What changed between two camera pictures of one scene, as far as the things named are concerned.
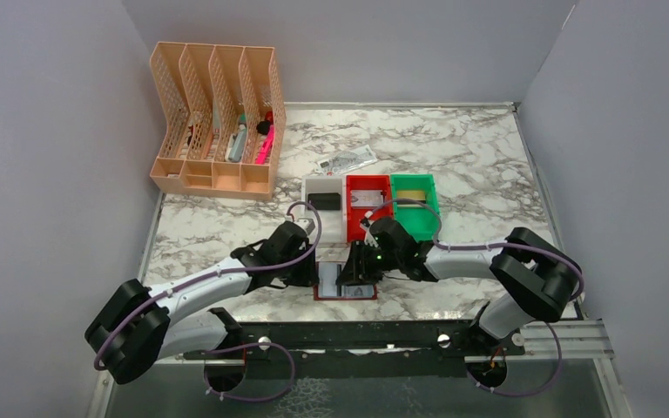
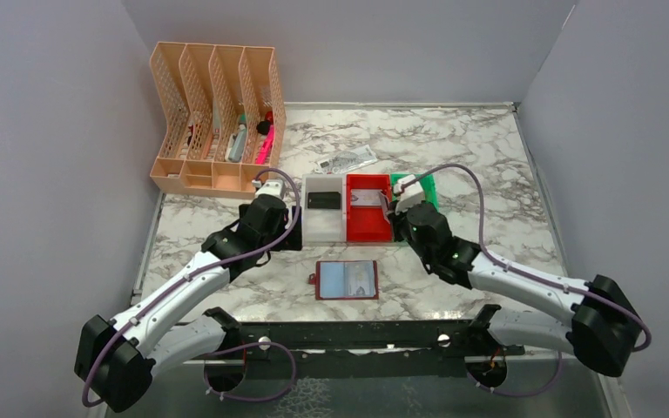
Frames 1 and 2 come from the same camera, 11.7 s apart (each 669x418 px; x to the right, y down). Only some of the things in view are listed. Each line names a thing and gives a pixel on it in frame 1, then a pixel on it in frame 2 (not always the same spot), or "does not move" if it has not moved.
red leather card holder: [327, 289] does not move
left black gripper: [307, 277] to [293, 241]
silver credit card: [366, 198] does not move
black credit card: [325, 201] does not move
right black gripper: [356, 270] to [395, 220]
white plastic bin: [327, 194] does not move
